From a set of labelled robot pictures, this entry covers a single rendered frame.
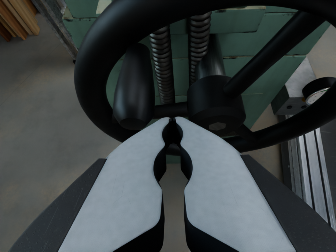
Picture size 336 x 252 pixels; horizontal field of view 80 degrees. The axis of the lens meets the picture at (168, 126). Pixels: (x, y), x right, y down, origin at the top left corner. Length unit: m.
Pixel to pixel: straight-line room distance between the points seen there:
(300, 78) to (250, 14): 0.35
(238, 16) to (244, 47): 0.17
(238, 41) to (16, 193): 1.16
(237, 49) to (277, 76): 0.14
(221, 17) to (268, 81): 0.30
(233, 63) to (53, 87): 1.22
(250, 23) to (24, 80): 1.49
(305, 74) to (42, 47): 1.60
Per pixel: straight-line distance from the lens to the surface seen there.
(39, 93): 1.50
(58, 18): 1.34
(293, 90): 0.55
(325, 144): 1.06
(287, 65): 0.50
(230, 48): 0.42
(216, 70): 0.24
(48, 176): 1.20
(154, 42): 0.24
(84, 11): 0.38
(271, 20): 0.40
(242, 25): 0.27
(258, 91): 0.54
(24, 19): 1.84
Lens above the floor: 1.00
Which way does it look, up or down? 63 degrees down
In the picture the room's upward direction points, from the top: 3 degrees counter-clockwise
